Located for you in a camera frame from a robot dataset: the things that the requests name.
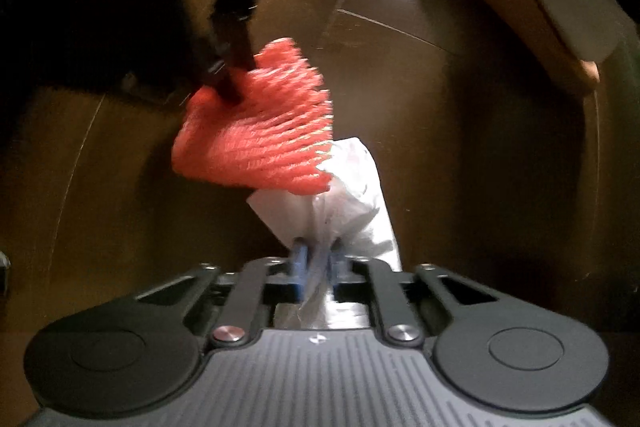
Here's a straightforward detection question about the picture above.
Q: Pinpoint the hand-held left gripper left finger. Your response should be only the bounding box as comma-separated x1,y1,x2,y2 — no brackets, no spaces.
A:
132,239,310,350

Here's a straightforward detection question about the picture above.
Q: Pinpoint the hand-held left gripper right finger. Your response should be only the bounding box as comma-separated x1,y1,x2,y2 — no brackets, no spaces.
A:
327,238,506,350

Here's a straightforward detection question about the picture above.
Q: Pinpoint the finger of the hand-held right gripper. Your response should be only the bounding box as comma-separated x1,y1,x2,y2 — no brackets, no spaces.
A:
202,0,269,105

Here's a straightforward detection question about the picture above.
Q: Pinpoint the white plastic bag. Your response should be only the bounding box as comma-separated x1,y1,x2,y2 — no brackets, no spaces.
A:
246,136,404,333

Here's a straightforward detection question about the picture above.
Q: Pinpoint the red mesh bag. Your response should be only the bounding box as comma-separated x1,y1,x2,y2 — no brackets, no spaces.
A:
171,37,335,196

